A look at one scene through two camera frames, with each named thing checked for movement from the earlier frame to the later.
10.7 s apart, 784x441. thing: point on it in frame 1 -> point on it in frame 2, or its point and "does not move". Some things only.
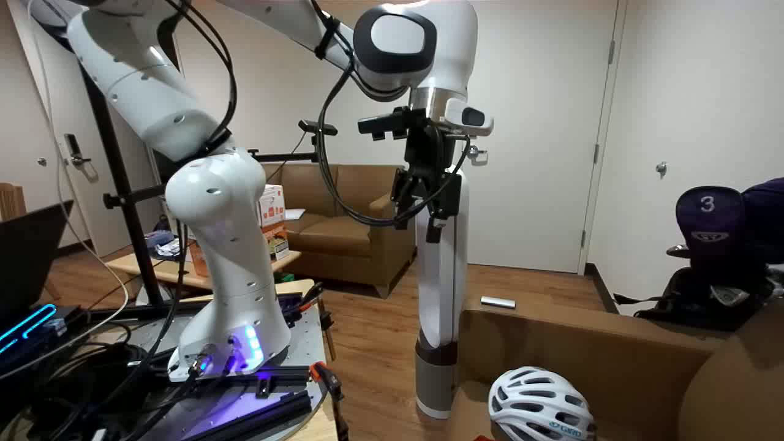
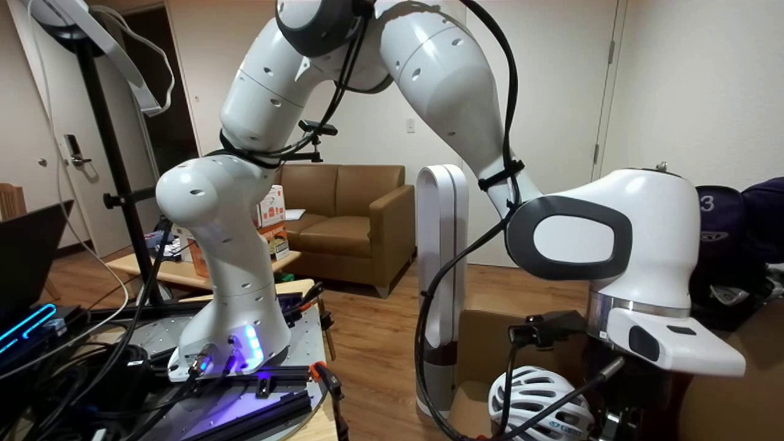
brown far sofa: (335, 246) does not move
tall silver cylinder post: (439, 294) does not move
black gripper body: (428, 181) -> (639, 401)
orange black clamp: (335, 390) does not move
